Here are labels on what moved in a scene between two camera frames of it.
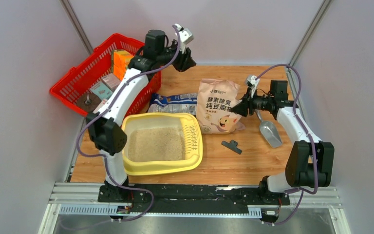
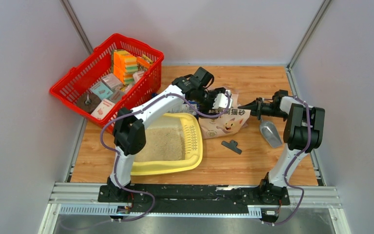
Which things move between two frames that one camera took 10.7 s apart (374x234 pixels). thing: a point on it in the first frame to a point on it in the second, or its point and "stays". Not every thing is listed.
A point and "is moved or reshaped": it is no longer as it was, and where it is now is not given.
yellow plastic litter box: [161, 143] stays
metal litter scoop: [270, 131] stays
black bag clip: [232, 146] stays
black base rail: [172, 199] stays
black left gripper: [185, 61] to [214, 93]
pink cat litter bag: [215, 98] is moved or reshaped
